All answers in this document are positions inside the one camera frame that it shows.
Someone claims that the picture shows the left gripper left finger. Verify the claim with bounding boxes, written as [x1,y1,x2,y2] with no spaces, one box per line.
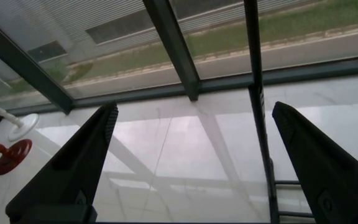
[5,102,119,223]

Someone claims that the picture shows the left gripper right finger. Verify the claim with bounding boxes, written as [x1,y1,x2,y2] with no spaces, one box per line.
[271,101,358,223]

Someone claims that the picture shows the black clothes rack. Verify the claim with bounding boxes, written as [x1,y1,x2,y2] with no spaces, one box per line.
[243,0,316,224]

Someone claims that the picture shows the red round-footed pole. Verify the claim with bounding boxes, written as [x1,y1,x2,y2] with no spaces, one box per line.
[0,135,34,176]

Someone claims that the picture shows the white round-footed pole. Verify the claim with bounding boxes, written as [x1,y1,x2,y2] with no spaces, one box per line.
[0,95,40,142]

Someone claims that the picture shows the window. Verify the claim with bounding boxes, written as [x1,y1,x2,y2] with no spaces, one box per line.
[0,0,358,116]

